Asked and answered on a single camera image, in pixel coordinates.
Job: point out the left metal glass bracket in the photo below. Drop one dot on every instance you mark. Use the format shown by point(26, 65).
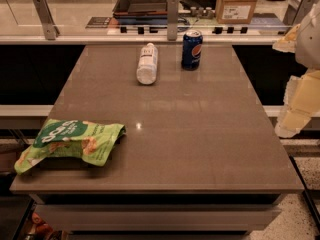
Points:
point(50, 29)

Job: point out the brown cardboard box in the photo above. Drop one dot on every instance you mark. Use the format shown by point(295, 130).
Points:
point(235, 11)

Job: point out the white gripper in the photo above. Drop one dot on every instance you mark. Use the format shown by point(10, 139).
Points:
point(309, 41)

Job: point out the metal glass bracket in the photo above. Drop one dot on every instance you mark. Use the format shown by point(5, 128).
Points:
point(297, 10)
point(172, 19)
point(50, 29)

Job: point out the dark tray with orange rim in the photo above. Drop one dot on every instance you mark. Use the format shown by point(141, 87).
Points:
point(126, 8)

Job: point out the green rice chip bag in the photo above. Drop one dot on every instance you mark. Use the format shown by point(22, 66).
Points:
point(85, 140)

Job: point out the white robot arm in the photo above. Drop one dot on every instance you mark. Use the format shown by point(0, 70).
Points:
point(302, 94)

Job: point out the white plastic water bottle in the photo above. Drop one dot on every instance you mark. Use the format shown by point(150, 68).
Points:
point(147, 66)

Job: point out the middle metal glass bracket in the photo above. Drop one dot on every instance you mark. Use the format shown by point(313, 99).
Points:
point(172, 19)

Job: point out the blue pepsi can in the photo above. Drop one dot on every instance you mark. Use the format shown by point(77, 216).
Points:
point(191, 51)

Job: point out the right metal glass bracket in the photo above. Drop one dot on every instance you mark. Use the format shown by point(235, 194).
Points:
point(297, 10)

